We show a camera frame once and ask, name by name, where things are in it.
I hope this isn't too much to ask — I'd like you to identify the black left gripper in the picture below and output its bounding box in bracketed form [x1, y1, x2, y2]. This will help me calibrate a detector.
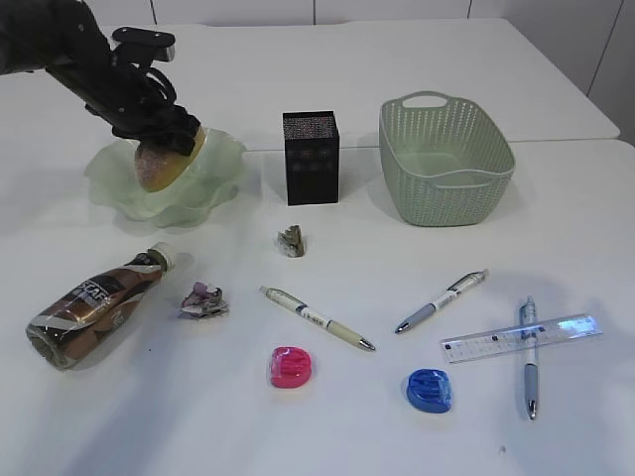
[81, 59, 200, 156]

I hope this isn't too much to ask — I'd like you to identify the sugared bread roll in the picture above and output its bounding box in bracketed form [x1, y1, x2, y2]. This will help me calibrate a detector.
[134, 127, 205, 192]

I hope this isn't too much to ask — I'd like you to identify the grey paper ball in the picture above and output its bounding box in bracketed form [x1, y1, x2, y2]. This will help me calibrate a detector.
[276, 225, 305, 258]

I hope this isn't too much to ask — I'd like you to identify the pink paper ball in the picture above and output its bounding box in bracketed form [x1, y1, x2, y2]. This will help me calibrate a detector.
[181, 282, 229, 319]

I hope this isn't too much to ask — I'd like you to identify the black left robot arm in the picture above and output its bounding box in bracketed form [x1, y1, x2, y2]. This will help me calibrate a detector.
[1, 1, 200, 156]

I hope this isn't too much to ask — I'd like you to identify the green wavy glass plate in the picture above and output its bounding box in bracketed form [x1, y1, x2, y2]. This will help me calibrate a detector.
[84, 128, 246, 227]

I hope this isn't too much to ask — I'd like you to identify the black square pen holder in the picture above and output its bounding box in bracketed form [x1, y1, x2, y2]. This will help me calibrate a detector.
[283, 111, 339, 206]

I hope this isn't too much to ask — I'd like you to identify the cream white ballpoint pen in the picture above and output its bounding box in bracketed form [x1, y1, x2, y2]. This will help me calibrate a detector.
[260, 286, 376, 352]

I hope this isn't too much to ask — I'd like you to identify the pink pencil sharpener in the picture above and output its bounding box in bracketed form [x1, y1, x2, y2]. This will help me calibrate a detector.
[269, 346, 313, 389]

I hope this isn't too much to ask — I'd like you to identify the green plastic woven basket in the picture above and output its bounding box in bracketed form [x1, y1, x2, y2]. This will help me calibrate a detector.
[378, 91, 516, 227]

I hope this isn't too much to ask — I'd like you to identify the grey white ballpoint pen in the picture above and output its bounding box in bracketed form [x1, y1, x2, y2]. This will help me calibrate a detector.
[394, 269, 489, 334]

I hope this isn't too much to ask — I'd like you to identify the blue pencil sharpener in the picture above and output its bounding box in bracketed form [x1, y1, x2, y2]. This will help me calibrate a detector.
[406, 369, 452, 414]

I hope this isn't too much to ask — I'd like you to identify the blue white ballpoint pen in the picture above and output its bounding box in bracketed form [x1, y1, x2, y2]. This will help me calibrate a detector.
[519, 296, 539, 420]

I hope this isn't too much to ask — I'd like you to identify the brown Nescafe coffee bottle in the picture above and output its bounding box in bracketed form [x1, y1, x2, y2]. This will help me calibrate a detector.
[26, 242, 177, 370]

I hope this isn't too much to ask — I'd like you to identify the clear plastic ruler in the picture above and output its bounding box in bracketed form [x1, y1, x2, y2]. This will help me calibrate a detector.
[440, 314, 603, 364]

